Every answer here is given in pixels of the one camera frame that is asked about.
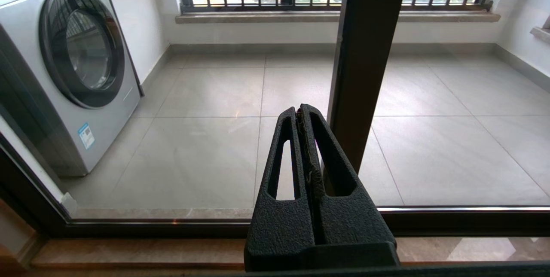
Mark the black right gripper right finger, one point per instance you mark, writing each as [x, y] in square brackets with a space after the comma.
[343, 225]

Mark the small stone window sill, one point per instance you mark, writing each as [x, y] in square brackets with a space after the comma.
[540, 34]

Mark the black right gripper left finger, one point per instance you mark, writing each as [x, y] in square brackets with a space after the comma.
[279, 225]

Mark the small window with black bars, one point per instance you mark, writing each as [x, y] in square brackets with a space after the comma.
[547, 22]

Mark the white jamb trim strip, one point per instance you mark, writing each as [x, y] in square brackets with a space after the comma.
[38, 174]

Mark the long grey stone window sill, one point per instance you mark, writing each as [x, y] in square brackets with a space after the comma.
[258, 18]

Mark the brown framed glass door panel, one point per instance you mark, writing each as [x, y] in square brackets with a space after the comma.
[367, 53]

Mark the dark framed sliding glass door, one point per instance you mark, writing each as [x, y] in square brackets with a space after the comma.
[172, 229]

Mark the silver front-load washing machine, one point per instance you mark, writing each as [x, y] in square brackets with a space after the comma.
[86, 53]

